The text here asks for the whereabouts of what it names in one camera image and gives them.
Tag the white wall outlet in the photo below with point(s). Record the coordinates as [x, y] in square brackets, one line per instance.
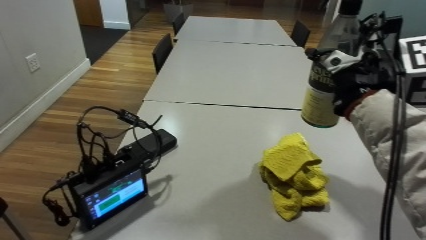
[32, 62]

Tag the grey planter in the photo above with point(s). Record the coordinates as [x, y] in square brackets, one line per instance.
[177, 10]

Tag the black rectangular box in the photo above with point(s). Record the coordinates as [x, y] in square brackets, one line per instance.
[154, 143]

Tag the black touchscreen device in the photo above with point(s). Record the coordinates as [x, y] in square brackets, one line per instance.
[113, 196]

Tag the grey spray bottle yellow label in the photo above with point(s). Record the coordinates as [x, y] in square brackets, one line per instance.
[319, 100]

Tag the black tripod leg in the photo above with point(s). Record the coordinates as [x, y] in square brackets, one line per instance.
[8, 220]

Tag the black chair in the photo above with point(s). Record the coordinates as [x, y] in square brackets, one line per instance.
[178, 23]
[299, 33]
[161, 51]

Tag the white cube of black markers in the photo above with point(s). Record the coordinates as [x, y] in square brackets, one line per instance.
[414, 56]

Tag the yellow cloth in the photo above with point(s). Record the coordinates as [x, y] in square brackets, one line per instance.
[293, 166]

